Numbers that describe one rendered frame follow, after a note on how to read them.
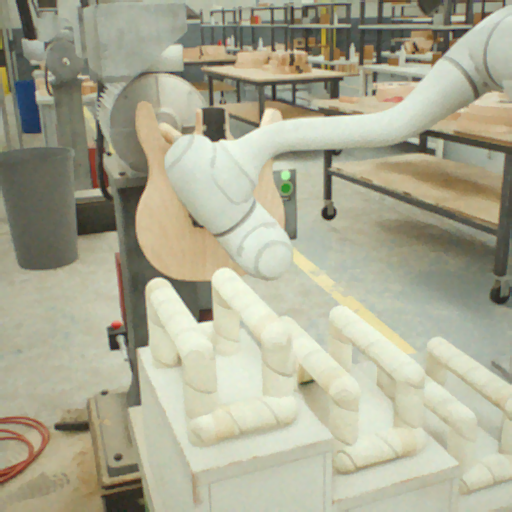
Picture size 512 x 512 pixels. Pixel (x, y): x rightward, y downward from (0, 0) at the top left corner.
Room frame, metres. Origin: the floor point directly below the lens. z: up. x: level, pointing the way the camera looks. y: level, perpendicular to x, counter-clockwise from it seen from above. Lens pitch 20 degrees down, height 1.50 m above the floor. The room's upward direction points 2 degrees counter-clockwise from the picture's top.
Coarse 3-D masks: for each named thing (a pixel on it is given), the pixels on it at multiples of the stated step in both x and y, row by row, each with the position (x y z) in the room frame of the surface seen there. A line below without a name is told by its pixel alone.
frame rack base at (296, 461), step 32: (256, 352) 0.74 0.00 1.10; (160, 384) 0.67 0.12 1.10; (224, 384) 0.67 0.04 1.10; (256, 384) 0.67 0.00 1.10; (160, 416) 0.64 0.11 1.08; (160, 448) 0.66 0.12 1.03; (192, 448) 0.55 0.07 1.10; (224, 448) 0.55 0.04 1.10; (256, 448) 0.55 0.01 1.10; (288, 448) 0.55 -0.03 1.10; (320, 448) 0.56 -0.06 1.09; (160, 480) 0.68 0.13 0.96; (192, 480) 0.51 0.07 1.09; (224, 480) 0.52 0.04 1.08; (256, 480) 0.53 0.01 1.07; (288, 480) 0.55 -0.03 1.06; (320, 480) 0.56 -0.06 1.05
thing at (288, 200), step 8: (272, 168) 1.73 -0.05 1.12; (280, 168) 1.73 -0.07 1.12; (288, 168) 1.73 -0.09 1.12; (280, 184) 1.71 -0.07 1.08; (280, 192) 1.71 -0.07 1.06; (288, 200) 1.72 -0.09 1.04; (288, 208) 1.72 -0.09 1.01; (296, 208) 1.73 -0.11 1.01; (288, 216) 1.72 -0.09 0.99; (296, 216) 1.73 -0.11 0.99; (288, 224) 1.72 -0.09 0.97; (296, 224) 1.73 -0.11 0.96; (288, 232) 1.72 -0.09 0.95; (296, 232) 1.73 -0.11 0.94
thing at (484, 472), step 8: (496, 456) 0.69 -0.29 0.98; (504, 456) 0.69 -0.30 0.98; (480, 464) 0.67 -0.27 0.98; (488, 464) 0.67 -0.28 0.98; (496, 464) 0.67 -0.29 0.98; (504, 464) 0.68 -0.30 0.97; (464, 472) 0.66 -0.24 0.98; (472, 472) 0.66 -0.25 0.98; (480, 472) 0.66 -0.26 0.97; (488, 472) 0.67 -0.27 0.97; (496, 472) 0.67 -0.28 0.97; (504, 472) 0.67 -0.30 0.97; (464, 480) 0.66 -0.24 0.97; (472, 480) 0.66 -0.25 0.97; (480, 480) 0.66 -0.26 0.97; (488, 480) 0.66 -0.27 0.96; (496, 480) 0.67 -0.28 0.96; (504, 480) 0.67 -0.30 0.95; (464, 488) 0.65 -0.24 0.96; (472, 488) 0.65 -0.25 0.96
